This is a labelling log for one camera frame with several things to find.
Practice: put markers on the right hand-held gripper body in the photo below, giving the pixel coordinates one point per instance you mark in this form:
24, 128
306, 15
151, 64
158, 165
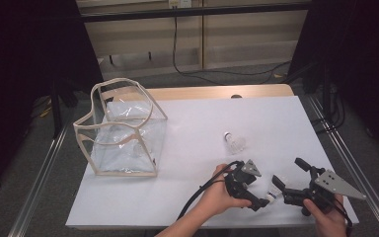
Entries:
334, 186

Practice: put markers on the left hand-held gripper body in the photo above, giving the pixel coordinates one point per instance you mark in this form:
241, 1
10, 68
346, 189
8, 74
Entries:
235, 182

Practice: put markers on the clear plastic bag beige trim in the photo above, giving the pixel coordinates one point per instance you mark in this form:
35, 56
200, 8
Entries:
121, 154

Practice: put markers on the person's left hand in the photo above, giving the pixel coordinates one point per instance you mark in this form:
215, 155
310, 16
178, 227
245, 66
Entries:
215, 199

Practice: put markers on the person's right hand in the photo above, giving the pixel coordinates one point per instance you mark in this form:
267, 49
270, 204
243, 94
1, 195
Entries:
330, 225

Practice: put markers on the white table sheet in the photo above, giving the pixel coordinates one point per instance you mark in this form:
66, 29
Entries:
184, 131

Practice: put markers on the black stand pole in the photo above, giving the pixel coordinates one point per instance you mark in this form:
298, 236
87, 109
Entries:
325, 92
56, 115

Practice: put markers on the dark curtain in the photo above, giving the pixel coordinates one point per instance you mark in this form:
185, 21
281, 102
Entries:
368, 49
13, 65

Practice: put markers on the beige cabinet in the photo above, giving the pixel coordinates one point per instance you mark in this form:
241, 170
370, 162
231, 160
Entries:
243, 33

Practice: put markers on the black horizontal bar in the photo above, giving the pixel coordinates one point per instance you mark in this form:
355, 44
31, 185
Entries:
194, 11

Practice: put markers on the metal floor rail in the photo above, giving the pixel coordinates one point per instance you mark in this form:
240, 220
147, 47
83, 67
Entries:
368, 184
35, 194

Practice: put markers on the white wall socket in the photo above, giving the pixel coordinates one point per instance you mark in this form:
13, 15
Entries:
180, 3

